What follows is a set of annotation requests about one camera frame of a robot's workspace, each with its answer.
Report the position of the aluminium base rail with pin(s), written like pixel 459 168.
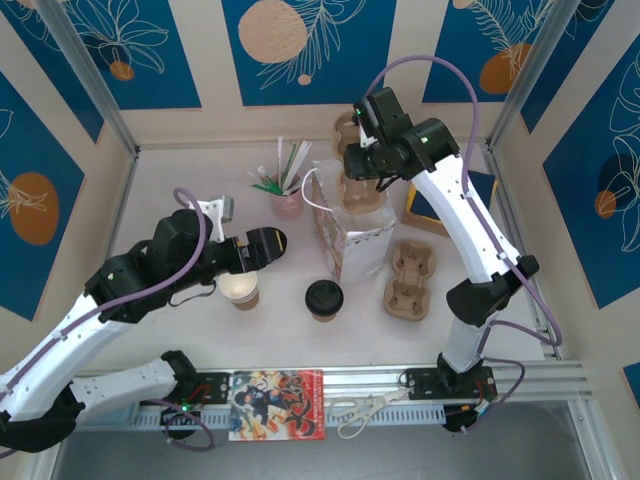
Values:
pixel 360 377

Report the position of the brown pulp cup carrier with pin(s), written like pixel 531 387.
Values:
pixel 410 280
pixel 360 197

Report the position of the colourful comic book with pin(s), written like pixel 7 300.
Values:
pixel 275 405

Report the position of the black plastic cup lid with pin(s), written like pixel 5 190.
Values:
pixel 281 242

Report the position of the brown paper coffee cup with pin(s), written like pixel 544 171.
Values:
pixel 240 295
pixel 325 318

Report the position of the white wrapped straw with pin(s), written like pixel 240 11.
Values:
pixel 297 184
pixel 302 157
pixel 280 155
pixel 256 176

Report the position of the coffee cup with black lid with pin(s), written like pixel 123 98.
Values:
pixel 325 297

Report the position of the navy blue napkin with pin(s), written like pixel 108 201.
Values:
pixel 425 205

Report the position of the white printed paper bag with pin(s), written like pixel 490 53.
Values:
pixel 360 255

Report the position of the aluminium frame post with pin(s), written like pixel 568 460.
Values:
pixel 105 100
pixel 532 75

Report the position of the green straw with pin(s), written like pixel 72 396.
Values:
pixel 292 165

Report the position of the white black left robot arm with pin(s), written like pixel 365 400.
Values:
pixel 50 350

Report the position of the pink straw cup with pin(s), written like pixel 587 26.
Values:
pixel 287 207

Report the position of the aluminium side rail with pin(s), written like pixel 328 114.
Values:
pixel 120 205
pixel 492 153

